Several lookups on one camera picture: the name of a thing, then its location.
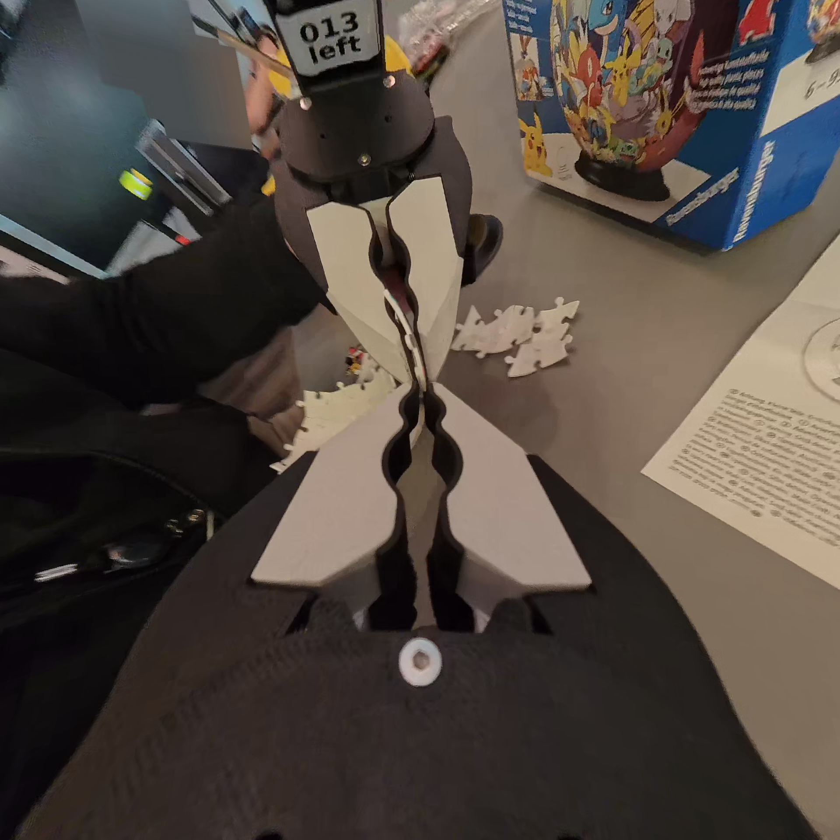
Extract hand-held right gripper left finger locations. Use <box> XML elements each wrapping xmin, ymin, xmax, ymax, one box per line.
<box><xmin>249</xmin><ymin>384</ymin><xmax>421</xmax><ymax>632</ymax></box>

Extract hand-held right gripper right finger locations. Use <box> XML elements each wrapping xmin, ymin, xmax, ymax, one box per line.
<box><xmin>423</xmin><ymin>382</ymin><xmax>593</xmax><ymax>632</ymax></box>

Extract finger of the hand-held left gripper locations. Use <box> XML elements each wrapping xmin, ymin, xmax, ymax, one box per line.
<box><xmin>306</xmin><ymin>202</ymin><xmax>424</xmax><ymax>388</ymax></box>
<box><xmin>387</xmin><ymin>172</ymin><xmax>466</xmax><ymax>388</ymax></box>

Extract printed puzzle piece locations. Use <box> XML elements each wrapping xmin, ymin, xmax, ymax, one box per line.
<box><xmin>382</xmin><ymin>289</ymin><xmax>422</xmax><ymax>388</ymax></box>
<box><xmin>399</xmin><ymin>367</ymin><xmax>432</xmax><ymax>455</ymax></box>

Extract person's left forearm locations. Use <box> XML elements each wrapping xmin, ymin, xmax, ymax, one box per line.
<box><xmin>0</xmin><ymin>200</ymin><xmax>336</xmax><ymax>411</ymax></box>

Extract white puzzle piece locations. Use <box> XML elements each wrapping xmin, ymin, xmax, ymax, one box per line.
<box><xmin>504</xmin><ymin>333</ymin><xmax>576</xmax><ymax>379</ymax></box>
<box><xmin>533</xmin><ymin>297</ymin><xmax>581</xmax><ymax>337</ymax></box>
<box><xmin>451</xmin><ymin>304</ymin><xmax>488</xmax><ymax>353</ymax></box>
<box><xmin>476</xmin><ymin>304</ymin><xmax>537</xmax><ymax>360</ymax></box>

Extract assembled white puzzle section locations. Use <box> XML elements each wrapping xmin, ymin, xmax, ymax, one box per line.
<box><xmin>271</xmin><ymin>344</ymin><xmax>403</xmax><ymax>475</ymax></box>

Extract blue puzzle box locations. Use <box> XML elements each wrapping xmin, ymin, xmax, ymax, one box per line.
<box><xmin>502</xmin><ymin>0</ymin><xmax>840</xmax><ymax>252</ymax></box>

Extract clear plastic bag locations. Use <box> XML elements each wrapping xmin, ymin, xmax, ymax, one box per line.
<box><xmin>397</xmin><ymin>0</ymin><xmax>501</xmax><ymax>84</ymax></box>

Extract beige trousers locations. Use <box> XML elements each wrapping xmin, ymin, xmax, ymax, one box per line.
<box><xmin>197</xmin><ymin>325</ymin><xmax>312</xmax><ymax>455</ymax></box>

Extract white instruction sheet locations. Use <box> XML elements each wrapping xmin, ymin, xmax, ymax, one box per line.
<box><xmin>642</xmin><ymin>236</ymin><xmax>840</xmax><ymax>592</ymax></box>

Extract black jacket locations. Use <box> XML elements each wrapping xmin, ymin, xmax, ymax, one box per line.
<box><xmin>0</xmin><ymin>348</ymin><xmax>283</xmax><ymax>840</ymax></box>

